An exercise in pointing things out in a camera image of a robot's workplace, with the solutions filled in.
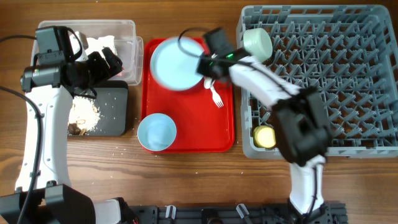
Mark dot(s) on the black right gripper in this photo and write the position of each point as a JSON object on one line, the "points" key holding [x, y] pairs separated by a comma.
{"points": [[201, 67]]}

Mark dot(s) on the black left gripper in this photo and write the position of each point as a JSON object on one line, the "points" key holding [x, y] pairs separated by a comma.
{"points": [[103, 71]]}

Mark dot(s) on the light blue plate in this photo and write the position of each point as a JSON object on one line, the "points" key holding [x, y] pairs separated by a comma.
{"points": [[173, 69]]}

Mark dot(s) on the green bowl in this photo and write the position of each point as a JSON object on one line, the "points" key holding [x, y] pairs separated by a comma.
{"points": [[258, 43]]}

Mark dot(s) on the yellow plastic cup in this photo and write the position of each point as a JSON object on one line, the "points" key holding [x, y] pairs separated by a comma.
{"points": [[264, 137]]}

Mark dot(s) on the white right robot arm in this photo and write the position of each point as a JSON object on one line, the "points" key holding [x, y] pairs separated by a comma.
{"points": [[302, 130]]}

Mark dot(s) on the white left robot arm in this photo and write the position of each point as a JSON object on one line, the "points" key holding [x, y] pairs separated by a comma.
{"points": [[43, 192]]}

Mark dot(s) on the black food waste tray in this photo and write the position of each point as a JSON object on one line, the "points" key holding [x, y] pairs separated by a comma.
{"points": [[112, 99]]}

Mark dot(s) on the grey dishwasher rack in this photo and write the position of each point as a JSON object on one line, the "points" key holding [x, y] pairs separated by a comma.
{"points": [[348, 52]]}

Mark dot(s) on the cream plastic spoon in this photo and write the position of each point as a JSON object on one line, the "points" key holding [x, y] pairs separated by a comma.
{"points": [[208, 83]]}

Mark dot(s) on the clear plastic bin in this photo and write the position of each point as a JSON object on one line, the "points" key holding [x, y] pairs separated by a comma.
{"points": [[129, 46]]}

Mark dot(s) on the crumpled white tissue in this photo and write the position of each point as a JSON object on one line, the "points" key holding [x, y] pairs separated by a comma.
{"points": [[91, 45]]}

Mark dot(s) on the pink plastic fork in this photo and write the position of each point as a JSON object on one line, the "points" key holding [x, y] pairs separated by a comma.
{"points": [[216, 97]]}

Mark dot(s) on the red serving tray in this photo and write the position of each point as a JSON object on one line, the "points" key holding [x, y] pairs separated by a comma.
{"points": [[198, 125]]}

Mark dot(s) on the rice and food scraps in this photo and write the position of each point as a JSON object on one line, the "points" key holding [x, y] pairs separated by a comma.
{"points": [[84, 116]]}

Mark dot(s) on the light blue bowl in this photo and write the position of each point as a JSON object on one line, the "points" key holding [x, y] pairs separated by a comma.
{"points": [[157, 132]]}

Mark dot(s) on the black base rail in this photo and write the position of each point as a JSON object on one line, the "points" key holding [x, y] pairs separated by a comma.
{"points": [[328, 213]]}

